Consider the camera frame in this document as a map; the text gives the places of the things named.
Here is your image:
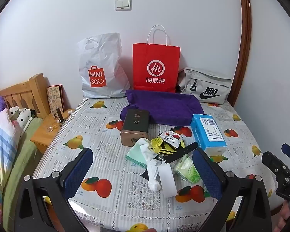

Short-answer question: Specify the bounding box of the white plastic shopping bag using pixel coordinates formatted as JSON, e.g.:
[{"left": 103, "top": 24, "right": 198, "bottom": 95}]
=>
[{"left": 77, "top": 32, "right": 131, "bottom": 99}]

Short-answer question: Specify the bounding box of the striped pastel quilt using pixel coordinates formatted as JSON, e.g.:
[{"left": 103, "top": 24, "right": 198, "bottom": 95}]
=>
[{"left": 0, "top": 108, "right": 23, "bottom": 189}]

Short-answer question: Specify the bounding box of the patterned book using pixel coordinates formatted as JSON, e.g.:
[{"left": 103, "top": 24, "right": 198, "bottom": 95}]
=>
[{"left": 47, "top": 84, "right": 64, "bottom": 116}]

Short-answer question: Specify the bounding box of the person's right hand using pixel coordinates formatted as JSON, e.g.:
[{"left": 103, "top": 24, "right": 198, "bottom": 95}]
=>
[{"left": 280, "top": 202, "right": 290, "bottom": 223}]

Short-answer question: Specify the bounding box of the white light switch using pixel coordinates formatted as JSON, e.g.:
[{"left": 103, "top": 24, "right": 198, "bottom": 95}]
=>
[{"left": 115, "top": 0, "right": 131, "bottom": 11}]

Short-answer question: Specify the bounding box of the polka dot pillow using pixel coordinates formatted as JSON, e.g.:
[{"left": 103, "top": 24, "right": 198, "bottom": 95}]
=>
[{"left": 9, "top": 106, "right": 37, "bottom": 131}]

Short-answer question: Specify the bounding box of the red paper bag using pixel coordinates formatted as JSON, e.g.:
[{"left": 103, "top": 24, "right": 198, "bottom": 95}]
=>
[{"left": 132, "top": 25, "right": 181, "bottom": 93}]

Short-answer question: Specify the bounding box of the green pocket tissue pack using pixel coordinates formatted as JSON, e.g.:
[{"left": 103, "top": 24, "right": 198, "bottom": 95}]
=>
[{"left": 173, "top": 155, "right": 201, "bottom": 184}]

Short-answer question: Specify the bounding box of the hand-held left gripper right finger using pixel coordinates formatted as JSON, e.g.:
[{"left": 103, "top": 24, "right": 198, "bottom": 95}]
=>
[{"left": 192, "top": 147, "right": 273, "bottom": 232}]

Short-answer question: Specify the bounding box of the light green cloth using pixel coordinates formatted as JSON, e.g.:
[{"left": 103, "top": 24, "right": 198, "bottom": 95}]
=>
[{"left": 126, "top": 141, "right": 148, "bottom": 168}]

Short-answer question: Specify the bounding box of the red white snack packet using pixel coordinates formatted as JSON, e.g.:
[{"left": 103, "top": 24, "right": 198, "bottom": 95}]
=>
[{"left": 159, "top": 130, "right": 183, "bottom": 150}]

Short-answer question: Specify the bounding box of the yellow black cloth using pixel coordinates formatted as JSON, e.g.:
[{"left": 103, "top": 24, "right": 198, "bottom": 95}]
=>
[{"left": 152, "top": 137, "right": 186, "bottom": 161}]

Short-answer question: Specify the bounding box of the brown wooden door frame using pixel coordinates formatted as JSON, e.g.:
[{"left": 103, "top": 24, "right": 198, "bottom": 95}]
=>
[{"left": 231, "top": 0, "right": 253, "bottom": 108}]

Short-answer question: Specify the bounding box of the grey waist bag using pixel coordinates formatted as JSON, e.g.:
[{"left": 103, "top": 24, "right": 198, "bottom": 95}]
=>
[{"left": 177, "top": 67, "right": 233, "bottom": 105}]

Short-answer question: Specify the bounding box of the white sock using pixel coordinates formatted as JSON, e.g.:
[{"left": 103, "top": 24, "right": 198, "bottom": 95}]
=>
[{"left": 139, "top": 137, "right": 161, "bottom": 192}]

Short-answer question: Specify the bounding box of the blue tissue pack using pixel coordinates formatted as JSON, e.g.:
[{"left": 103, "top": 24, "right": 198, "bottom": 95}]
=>
[{"left": 190, "top": 114, "right": 227, "bottom": 155}]

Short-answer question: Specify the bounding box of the wooden nightstand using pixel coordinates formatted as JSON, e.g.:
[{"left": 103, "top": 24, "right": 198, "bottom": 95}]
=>
[{"left": 30, "top": 109, "right": 75, "bottom": 154}]

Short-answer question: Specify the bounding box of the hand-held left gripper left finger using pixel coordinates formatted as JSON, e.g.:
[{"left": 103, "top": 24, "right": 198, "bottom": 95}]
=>
[{"left": 13, "top": 147, "right": 95, "bottom": 232}]

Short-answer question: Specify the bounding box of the wooden bed headboard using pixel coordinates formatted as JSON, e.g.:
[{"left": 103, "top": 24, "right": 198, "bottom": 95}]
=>
[{"left": 0, "top": 73, "right": 51, "bottom": 119}]

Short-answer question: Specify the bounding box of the green bed sheet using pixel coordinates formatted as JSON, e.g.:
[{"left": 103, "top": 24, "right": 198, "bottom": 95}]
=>
[{"left": 1, "top": 117, "right": 43, "bottom": 228}]

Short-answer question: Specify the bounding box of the purple towel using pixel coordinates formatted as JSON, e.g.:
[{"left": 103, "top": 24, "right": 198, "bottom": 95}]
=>
[{"left": 121, "top": 89, "right": 205, "bottom": 126}]

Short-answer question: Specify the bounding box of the dark tea tin box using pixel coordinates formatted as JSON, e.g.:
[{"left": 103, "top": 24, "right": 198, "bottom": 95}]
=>
[{"left": 120, "top": 109, "right": 150, "bottom": 147}]

